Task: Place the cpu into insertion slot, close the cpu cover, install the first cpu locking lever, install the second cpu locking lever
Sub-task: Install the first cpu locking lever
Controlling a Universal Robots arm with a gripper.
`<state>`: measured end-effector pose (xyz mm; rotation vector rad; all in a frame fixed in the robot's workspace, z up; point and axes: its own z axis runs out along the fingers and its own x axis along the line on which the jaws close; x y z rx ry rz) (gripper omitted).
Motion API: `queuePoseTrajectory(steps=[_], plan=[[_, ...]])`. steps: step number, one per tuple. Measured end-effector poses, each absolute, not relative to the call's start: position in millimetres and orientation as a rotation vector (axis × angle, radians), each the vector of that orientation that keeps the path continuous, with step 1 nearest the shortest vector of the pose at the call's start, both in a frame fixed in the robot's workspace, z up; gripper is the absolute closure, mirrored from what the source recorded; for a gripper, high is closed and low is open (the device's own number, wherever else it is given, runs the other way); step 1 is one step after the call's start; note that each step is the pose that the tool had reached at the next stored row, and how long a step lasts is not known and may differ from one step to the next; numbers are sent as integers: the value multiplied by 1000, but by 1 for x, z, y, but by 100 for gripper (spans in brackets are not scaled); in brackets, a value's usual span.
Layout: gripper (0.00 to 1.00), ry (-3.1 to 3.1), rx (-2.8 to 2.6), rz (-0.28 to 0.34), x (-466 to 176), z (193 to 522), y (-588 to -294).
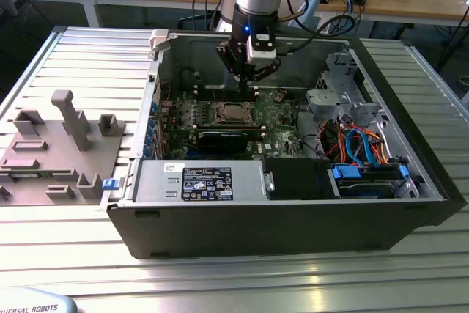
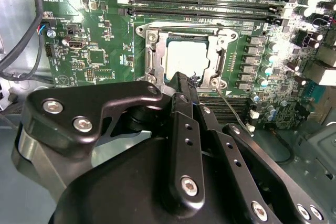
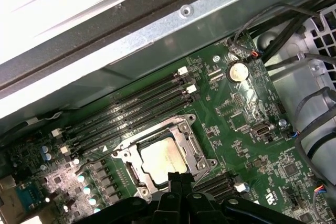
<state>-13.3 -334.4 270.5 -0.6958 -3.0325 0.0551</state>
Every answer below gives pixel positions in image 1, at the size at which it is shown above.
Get black camera cable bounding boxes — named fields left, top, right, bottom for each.
left=274, top=15, right=358, bottom=56

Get CPU with silver lid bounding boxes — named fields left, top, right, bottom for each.
left=221, top=103, right=250, bottom=122

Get grey parts rack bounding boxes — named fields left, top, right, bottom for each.
left=0, top=89, right=128, bottom=207

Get black graphics card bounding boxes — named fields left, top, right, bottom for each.
left=197, top=129, right=265, bottom=153

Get thin black wire loop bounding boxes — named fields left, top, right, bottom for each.
left=280, top=76, right=314, bottom=90

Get RAM slot white clips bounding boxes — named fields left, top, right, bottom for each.
left=196, top=86, right=259, bottom=92

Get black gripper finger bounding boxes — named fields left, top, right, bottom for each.
left=215, top=43, right=251, bottom=92
left=251, top=56, right=282, bottom=83

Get grey power supply unit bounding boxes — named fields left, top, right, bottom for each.
left=132, top=158, right=267, bottom=204

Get orange red wire bundle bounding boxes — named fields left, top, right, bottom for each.
left=317, top=122, right=390, bottom=163

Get brown gripper cable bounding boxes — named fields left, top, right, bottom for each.
left=276, top=7, right=307, bottom=23

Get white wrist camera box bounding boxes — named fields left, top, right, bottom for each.
left=246, top=32, right=281, bottom=65

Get white power strip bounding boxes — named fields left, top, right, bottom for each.
left=314, top=12, right=336, bottom=37

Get hard disk in blue carrier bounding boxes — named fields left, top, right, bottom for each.
left=328, top=163, right=410, bottom=199

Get thin red wire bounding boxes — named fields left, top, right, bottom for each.
left=160, top=81, right=174, bottom=104

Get grey case release handle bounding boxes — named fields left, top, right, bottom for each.
left=149, top=29, right=173, bottom=52

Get blue flat data cable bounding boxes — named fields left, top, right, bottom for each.
left=346, top=128, right=384, bottom=167

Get grey metal drive cage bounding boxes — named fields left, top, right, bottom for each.
left=304, top=51, right=391, bottom=123

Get black PC case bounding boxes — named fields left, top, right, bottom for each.
left=99, top=26, right=468, bottom=261

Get thick black cable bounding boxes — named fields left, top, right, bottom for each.
left=292, top=96, right=325, bottom=162

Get green motherboard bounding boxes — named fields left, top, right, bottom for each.
left=160, top=87, right=309, bottom=162

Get installed RAM stick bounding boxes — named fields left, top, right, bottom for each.
left=197, top=125, right=265, bottom=135

